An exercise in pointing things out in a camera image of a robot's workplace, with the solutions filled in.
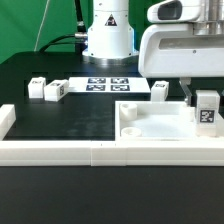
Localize white U-shaped fence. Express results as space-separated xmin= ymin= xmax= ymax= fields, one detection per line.
xmin=0 ymin=104 xmax=224 ymax=166

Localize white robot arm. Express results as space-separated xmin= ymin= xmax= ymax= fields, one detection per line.
xmin=83 ymin=0 xmax=224 ymax=94

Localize white marker base sheet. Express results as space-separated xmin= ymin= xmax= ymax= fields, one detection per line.
xmin=68 ymin=77 xmax=150 ymax=93

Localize black cable bundle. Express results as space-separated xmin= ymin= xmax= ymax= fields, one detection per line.
xmin=39 ymin=0 xmax=89 ymax=53

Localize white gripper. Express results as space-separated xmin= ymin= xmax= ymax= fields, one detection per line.
xmin=138 ymin=0 xmax=224 ymax=106

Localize green backdrop curtain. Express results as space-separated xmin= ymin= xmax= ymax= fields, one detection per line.
xmin=0 ymin=0 xmax=163 ymax=63

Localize thin white cable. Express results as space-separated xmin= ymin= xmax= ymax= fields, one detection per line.
xmin=33 ymin=0 xmax=51 ymax=53

